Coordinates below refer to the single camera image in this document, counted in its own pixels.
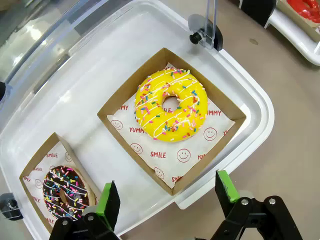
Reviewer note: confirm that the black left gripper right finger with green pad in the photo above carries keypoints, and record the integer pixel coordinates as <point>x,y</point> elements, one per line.
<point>226,190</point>

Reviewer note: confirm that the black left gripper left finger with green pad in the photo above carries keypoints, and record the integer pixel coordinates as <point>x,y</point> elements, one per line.
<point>110,205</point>

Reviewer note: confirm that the chocolate sprinkled donut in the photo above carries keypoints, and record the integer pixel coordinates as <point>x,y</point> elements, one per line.
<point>53,197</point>

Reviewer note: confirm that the brown cardboard donut box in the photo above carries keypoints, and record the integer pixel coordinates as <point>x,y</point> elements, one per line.
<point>117,105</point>
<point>300,23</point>
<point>37,155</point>

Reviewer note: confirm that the yellow sprinkled donut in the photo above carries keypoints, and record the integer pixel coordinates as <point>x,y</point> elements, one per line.
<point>155,120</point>

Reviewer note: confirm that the red glazed donut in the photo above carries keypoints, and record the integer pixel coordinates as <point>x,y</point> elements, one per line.
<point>303,10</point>

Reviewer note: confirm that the white printed smile paper liner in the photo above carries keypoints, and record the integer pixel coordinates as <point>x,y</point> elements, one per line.
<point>51,156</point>
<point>160,152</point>

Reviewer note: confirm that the clear plastic tray lid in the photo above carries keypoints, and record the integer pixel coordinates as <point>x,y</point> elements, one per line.
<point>50,32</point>

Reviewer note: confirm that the black lid hinge bracket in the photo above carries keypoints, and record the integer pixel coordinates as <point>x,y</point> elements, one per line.
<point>218,37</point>
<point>10,206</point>
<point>2,90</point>

